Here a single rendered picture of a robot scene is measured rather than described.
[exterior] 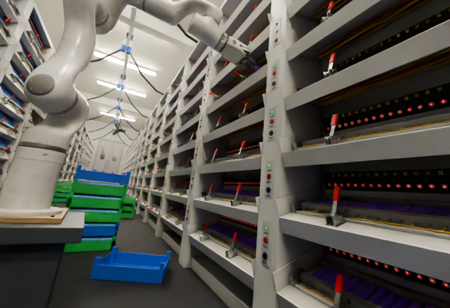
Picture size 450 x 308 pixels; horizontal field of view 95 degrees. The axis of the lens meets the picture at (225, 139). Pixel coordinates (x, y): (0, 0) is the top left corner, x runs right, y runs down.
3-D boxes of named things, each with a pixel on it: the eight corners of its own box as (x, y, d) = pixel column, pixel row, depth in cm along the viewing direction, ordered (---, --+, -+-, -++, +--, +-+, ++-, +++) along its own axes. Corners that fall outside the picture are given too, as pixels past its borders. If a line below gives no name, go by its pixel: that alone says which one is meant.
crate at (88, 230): (57, 237, 113) (61, 221, 115) (59, 229, 129) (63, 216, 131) (116, 236, 129) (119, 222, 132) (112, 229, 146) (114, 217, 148)
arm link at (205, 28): (218, 33, 95) (210, 51, 95) (193, 15, 90) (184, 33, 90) (226, 26, 88) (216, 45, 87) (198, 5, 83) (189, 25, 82)
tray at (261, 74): (269, 73, 82) (265, 51, 83) (207, 114, 134) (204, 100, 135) (303, 76, 93) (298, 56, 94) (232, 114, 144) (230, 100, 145)
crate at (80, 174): (73, 178, 121) (78, 165, 123) (73, 178, 137) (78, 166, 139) (128, 184, 138) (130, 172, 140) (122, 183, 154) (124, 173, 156)
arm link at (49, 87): (81, 123, 75) (55, 106, 59) (43, 117, 72) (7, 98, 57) (114, 12, 87) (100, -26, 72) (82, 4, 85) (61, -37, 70)
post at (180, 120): (157, 237, 171) (189, 55, 216) (154, 234, 179) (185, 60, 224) (180, 237, 180) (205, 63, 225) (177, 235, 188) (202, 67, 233)
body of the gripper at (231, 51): (229, 29, 89) (250, 45, 93) (218, 43, 98) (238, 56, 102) (224, 42, 86) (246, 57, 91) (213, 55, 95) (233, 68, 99)
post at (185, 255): (183, 268, 111) (219, 7, 156) (178, 262, 119) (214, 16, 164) (216, 265, 120) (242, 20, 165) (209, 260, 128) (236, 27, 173)
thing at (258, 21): (274, -2, 92) (268, -30, 94) (213, 63, 144) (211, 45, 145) (304, 9, 102) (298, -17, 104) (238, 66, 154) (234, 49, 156)
